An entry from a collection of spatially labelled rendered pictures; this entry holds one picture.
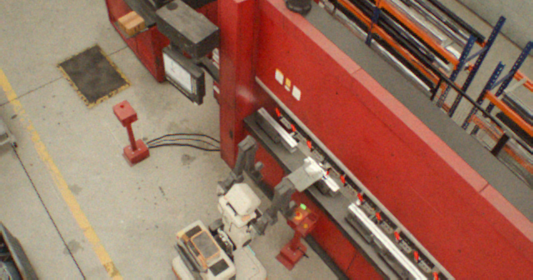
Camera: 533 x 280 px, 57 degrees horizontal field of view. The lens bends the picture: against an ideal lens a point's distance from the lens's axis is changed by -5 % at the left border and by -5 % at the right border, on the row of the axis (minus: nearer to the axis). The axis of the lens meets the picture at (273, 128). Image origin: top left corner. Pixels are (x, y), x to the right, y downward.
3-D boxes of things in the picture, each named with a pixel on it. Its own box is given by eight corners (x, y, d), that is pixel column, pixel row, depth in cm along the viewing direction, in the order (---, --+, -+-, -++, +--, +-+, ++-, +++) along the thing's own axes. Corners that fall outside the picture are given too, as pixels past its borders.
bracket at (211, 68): (181, 68, 469) (181, 62, 464) (203, 57, 479) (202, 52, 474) (205, 95, 452) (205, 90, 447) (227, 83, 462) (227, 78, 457)
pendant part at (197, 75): (165, 77, 448) (161, 49, 419) (175, 71, 454) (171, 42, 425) (199, 106, 432) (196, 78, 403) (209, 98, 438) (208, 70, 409)
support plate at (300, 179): (286, 177, 426) (286, 177, 426) (309, 162, 437) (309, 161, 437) (299, 192, 419) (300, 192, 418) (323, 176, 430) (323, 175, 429)
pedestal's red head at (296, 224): (286, 222, 438) (288, 213, 423) (298, 211, 445) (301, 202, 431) (303, 237, 431) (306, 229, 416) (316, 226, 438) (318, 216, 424)
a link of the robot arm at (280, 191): (272, 182, 347) (281, 193, 343) (288, 175, 354) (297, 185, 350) (261, 217, 380) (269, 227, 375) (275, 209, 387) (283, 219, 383)
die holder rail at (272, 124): (256, 116, 476) (257, 110, 468) (261, 113, 479) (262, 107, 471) (291, 152, 455) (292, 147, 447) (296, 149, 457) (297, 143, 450)
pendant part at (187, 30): (162, 82, 463) (152, 11, 395) (183, 67, 475) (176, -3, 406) (200, 113, 445) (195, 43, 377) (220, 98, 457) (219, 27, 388)
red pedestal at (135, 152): (121, 154, 543) (107, 107, 476) (141, 143, 553) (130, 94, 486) (130, 167, 534) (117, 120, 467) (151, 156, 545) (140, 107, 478)
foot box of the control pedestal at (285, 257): (274, 257, 488) (275, 252, 478) (291, 240, 499) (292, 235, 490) (290, 271, 480) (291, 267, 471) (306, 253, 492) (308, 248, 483)
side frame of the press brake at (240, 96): (220, 157, 550) (216, -16, 365) (281, 120, 585) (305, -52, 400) (233, 173, 540) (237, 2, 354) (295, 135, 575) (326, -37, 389)
